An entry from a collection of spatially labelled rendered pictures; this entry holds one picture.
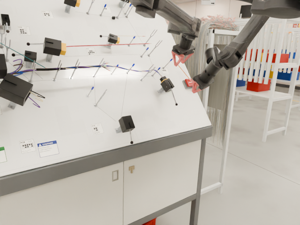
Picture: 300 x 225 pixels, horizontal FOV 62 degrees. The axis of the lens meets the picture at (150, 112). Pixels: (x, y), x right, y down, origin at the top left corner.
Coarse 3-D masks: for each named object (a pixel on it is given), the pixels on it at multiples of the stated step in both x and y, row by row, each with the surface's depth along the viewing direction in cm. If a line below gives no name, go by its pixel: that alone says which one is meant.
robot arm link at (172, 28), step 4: (168, 24) 114; (172, 24) 108; (168, 28) 111; (172, 28) 108; (176, 28) 108; (168, 32) 112; (172, 32) 111; (176, 32) 111; (180, 32) 108; (188, 36) 105; (192, 36) 104
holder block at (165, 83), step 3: (165, 81) 132; (168, 81) 133; (162, 84) 134; (165, 84) 132; (168, 84) 132; (171, 84) 133; (162, 87) 134; (165, 87) 133; (168, 87) 131; (171, 87) 132; (165, 90) 134; (168, 90) 133
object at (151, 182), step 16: (192, 144) 147; (128, 160) 121; (144, 160) 127; (160, 160) 134; (176, 160) 142; (192, 160) 151; (128, 176) 124; (144, 176) 130; (160, 176) 137; (176, 176) 146; (192, 176) 155; (128, 192) 126; (144, 192) 133; (160, 192) 141; (176, 192) 149; (192, 192) 159; (128, 208) 129; (144, 208) 136; (160, 208) 144
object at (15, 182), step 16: (208, 128) 146; (144, 144) 119; (160, 144) 126; (176, 144) 133; (80, 160) 101; (96, 160) 106; (112, 160) 111; (16, 176) 88; (32, 176) 91; (48, 176) 95; (64, 176) 99; (0, 192) 86
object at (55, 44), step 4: (44, 40) 105; (48, 40) 105; (52, 40) 106; (56, 40) 107; (28, 44) 103; (32, 44) 104; (36, 44) 104; (44, 44) 104; (48, 44) 104; (52, 44) 105; (56, 44) 106; (60, 44) 107; (44, 48) 104; (48, 48) 104; (52, 48) 104; (56, 48) 105; (60, 48) 106; (44, 52) 106; (48, 52) 106; (52, 52) 107; (56, 52) 107; (60, 52) 107; (48, 56) 111; (52, 56) 111; (48, 60) 112
